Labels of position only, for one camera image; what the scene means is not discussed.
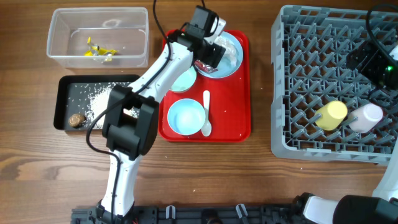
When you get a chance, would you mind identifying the pink plastic cup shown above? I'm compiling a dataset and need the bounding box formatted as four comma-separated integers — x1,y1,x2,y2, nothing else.
348,103,383,133

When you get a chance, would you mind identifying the light blue plate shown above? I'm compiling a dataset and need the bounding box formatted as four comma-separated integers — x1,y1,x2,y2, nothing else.
195,32,243,79

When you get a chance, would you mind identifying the crumpled white tissue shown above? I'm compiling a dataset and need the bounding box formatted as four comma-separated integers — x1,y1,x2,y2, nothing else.
215,36,237,66

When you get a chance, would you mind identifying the clear plastic bin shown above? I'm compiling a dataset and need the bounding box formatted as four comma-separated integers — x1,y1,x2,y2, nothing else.
47,7,149,69

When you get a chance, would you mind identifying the white rice pile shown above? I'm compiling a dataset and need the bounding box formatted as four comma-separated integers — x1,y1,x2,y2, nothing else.
65,82,130,130

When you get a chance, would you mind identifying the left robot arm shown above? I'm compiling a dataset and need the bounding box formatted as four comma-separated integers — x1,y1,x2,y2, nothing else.
94,6,226,223

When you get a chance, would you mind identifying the yellow plastic cup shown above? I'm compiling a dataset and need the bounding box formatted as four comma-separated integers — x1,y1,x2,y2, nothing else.
315,100,348,131

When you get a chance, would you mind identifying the red serving tray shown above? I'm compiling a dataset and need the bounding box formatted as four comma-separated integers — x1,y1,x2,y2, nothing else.
158,30,251,142

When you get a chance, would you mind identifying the light blue bowl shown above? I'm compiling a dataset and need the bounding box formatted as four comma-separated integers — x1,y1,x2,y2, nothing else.
167,98,205,136

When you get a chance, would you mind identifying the yellow foil wrapper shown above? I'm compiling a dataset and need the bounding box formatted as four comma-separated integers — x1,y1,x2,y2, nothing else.
84,37,118,63

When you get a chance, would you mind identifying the red foil wrapper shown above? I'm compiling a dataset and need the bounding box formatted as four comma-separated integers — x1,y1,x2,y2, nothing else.
194,60,218,73

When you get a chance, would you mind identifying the mint green bowl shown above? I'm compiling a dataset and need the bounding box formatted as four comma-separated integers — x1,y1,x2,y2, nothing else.
170,66,197,93

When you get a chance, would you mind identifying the brown mushroom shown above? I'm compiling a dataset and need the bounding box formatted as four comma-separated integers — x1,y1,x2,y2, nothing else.
68,113,86,128

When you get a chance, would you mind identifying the grey dishwasher rack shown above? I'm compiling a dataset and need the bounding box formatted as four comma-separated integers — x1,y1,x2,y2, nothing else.
271,5,397,166

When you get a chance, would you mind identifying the white plastic spoon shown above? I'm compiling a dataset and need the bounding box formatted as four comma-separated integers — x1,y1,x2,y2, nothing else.
201,90,212,137

